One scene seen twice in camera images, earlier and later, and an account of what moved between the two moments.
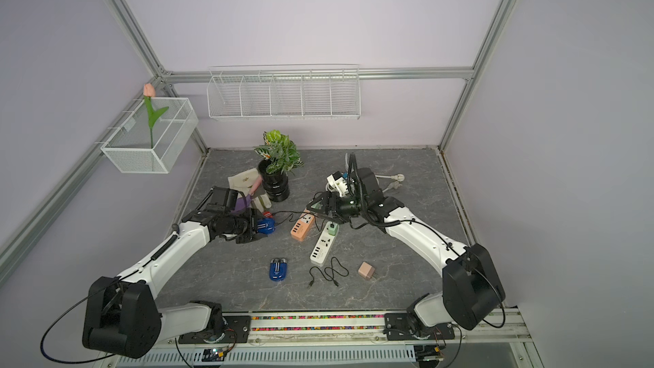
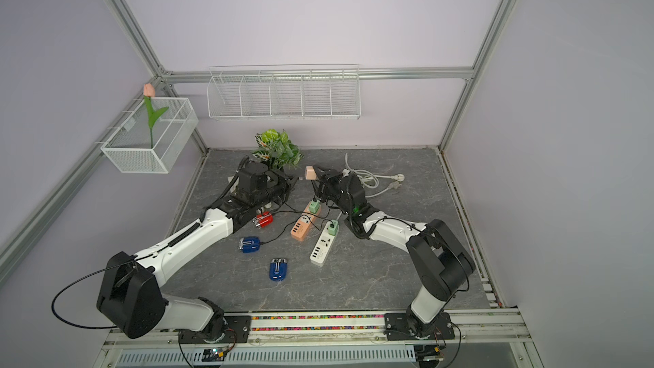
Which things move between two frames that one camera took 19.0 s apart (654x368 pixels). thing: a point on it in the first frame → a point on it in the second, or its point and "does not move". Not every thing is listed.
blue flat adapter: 278,269 does not move
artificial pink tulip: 148,92 does not move
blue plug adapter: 266,226 → 249,244
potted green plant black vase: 280,156 does not move
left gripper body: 248,225 → 278,186
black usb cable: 312,267 → 293,186
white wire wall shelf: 284,91 does not move
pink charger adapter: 366,270 → 310,173
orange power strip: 303,226 does not move
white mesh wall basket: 129,146 does not move
